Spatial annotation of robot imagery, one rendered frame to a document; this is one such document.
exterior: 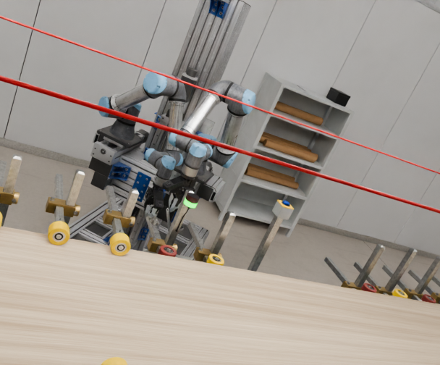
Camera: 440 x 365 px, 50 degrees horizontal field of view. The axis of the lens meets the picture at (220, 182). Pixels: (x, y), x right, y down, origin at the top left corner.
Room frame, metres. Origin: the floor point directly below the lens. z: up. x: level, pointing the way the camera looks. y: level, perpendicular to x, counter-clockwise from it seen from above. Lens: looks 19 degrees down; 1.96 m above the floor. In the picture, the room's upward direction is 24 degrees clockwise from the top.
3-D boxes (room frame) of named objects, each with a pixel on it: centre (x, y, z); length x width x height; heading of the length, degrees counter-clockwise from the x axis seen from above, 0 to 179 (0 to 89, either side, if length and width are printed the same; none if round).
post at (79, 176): (1.80, 0.55, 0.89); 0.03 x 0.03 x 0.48; 27
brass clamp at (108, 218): (1.90, 0.35, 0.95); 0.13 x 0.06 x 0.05; 117
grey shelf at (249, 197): (4.94, -0.47, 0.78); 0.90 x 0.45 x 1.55; 115
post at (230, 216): (2.14, -0.12, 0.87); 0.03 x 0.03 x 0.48; 27
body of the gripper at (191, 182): (2.10, 0.15, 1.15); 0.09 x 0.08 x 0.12; 137
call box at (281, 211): (2.26, -0.35, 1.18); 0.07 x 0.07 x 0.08; 27
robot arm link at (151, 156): (2.36, 0.36, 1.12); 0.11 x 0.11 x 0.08; 54
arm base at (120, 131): (2.73, 0.67, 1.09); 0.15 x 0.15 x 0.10
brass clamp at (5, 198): (1.67, 0.79, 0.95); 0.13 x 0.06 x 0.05; 117
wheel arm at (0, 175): (1.70, 0.83, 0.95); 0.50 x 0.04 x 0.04; 27
